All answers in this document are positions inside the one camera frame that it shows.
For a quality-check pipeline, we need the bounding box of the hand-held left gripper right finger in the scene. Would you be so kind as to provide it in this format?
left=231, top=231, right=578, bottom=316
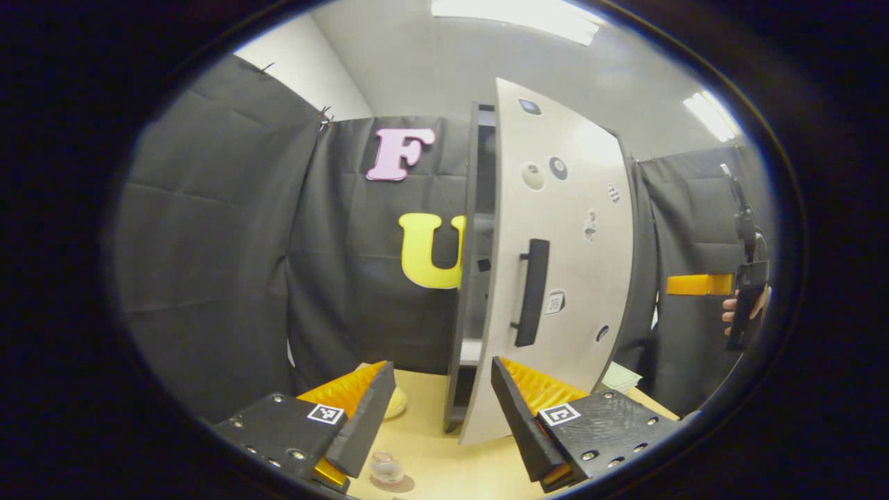
left=490, top=356, right=685, bottom=494

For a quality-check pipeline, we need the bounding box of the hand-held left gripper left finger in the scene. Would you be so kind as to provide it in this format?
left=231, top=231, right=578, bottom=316
left=212, top=361, right=398, bottom=490

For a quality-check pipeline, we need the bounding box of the clear plastic bottle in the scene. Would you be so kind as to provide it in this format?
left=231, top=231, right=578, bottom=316
left=368, top=450, right=406, bottom=487

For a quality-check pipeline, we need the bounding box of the dark grey cabinet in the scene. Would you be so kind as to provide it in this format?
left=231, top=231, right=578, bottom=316
left=443, top=103, right=497, bottom=435

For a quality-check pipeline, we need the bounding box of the black cabinet door handle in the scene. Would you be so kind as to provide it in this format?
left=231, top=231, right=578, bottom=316
left=510, top=238, right=551, bottom=348

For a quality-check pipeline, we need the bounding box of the pale yellow round bread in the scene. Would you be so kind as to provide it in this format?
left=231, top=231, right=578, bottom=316
left=382, top=386, right=409, bottom=420

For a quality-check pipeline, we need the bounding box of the green book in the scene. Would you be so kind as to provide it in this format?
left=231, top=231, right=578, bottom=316
left=601, top=361, right=643, bottom=394

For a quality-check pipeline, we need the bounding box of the black backdrop cloth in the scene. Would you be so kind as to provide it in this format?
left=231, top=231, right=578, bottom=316
left=104, top=56, right=775, bottom=424

